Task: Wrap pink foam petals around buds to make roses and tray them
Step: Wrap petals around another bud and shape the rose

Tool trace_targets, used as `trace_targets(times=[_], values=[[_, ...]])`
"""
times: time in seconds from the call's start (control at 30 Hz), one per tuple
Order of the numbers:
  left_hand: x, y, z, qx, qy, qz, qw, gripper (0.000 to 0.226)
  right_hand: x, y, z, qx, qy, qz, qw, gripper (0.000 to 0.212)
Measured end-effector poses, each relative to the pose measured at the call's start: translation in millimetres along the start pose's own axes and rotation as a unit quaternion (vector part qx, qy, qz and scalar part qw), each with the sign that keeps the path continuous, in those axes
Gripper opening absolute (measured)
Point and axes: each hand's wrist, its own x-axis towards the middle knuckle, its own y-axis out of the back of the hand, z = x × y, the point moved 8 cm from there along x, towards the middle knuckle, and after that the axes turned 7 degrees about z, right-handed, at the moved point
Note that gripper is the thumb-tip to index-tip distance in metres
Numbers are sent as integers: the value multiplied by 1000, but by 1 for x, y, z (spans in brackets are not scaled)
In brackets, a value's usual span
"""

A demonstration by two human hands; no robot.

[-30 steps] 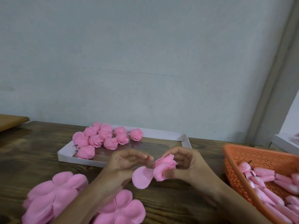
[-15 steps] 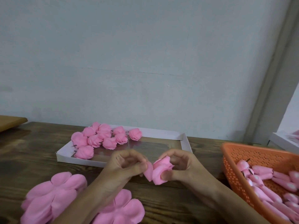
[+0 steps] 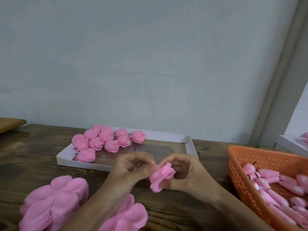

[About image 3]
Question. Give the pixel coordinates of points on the white shallow tray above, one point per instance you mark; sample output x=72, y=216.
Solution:
x=163, y=141

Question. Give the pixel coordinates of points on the stack of pink petals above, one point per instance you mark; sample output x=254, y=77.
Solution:
x=53, y=204
x=126, y=216

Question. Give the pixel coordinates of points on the person's right forearm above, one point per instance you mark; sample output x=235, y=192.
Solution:
x=243, y=214

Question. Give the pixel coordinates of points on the pile of pink petals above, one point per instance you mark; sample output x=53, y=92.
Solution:
x=304, y=138

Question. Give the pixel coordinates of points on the person's right hand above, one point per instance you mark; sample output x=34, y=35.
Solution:
x=195, y=178

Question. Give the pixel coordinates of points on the person's left forearm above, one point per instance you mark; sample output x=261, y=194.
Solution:
x=86, y=214

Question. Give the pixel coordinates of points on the grey door frame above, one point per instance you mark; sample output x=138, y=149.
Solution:
x=281, y=67

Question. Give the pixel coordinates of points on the person's left hand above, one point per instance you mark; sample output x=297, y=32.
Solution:
x=126, y=175

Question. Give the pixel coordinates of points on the pink petal flower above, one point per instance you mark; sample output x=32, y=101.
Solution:
x=106, y=132

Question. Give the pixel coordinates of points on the orange plastic basket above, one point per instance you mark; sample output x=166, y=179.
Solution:
x=240, y=187

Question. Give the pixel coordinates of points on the pink rose buds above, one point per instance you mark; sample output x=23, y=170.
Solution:
x=278, y=186

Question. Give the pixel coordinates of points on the group of finished pink roses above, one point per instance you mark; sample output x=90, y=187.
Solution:
x=79, y=141

